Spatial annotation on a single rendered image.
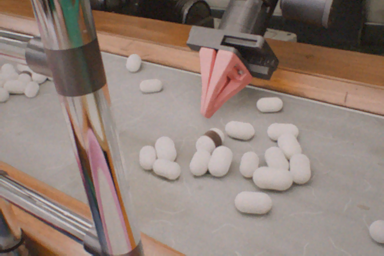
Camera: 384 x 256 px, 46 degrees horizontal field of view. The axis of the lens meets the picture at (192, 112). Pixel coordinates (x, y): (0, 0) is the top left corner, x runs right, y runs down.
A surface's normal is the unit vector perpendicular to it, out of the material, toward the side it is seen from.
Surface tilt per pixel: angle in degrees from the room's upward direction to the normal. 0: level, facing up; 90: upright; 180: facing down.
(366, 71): 0
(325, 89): 45
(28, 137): 0
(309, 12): 98
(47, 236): 0
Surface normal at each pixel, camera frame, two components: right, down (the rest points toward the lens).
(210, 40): -0.45, -0.37
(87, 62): 0.70, 0.30
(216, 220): -0.10, -0.86
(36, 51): -0.54, -0.09
